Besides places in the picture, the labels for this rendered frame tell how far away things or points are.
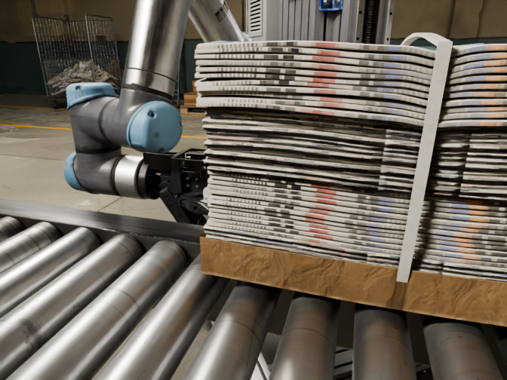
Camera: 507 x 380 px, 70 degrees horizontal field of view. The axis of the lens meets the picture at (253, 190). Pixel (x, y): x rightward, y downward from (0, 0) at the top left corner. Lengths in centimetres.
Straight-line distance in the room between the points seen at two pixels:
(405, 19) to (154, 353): 710
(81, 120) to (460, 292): 56
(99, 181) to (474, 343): 56
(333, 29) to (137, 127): 70
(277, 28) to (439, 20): 615
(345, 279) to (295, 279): 5
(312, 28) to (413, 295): 83
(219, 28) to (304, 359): 69
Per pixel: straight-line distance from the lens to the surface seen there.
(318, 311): 36
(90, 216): 59
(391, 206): 33
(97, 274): 45
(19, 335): 40
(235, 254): 36
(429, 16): 731
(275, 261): 35
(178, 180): 58
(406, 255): 33
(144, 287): 41
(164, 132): 53
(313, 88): 29
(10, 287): 47
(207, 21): 84
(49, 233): 58
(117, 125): 56
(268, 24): 127
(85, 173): 68
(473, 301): 37
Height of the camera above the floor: 102
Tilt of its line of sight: 21 degrees down
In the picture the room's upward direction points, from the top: straight up
